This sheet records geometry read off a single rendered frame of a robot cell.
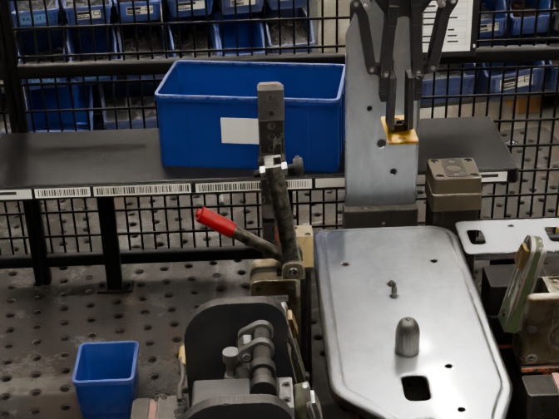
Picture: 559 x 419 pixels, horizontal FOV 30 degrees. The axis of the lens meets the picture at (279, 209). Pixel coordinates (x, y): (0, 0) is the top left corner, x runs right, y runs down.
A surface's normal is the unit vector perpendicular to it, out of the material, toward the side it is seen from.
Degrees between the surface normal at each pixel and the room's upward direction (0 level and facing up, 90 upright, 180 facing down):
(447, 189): 89
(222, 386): 0
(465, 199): 89
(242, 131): 90
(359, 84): 90
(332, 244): 0
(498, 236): 0
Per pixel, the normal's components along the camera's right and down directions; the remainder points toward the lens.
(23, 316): -0.03, -0.88
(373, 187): 0.04, 0.47
